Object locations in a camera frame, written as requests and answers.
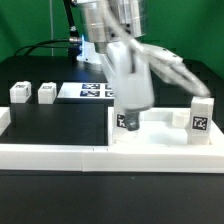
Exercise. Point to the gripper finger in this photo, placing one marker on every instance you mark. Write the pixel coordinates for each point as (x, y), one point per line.
(132, 121)

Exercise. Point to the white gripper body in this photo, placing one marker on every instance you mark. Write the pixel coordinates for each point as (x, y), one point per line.
(128, 76)

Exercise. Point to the white square tabletop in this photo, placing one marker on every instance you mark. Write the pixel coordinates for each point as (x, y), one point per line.
(164, 126)

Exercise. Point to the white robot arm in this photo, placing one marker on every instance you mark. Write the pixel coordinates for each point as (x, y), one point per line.
(113, 26)

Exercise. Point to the white marker sheet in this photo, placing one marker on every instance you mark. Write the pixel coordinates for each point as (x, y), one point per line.
(75, 90)

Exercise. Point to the white U-shaped fence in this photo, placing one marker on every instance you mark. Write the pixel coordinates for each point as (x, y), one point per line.
(113, 158)

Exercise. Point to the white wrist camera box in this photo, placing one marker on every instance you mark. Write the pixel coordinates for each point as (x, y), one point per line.
(165, 64)

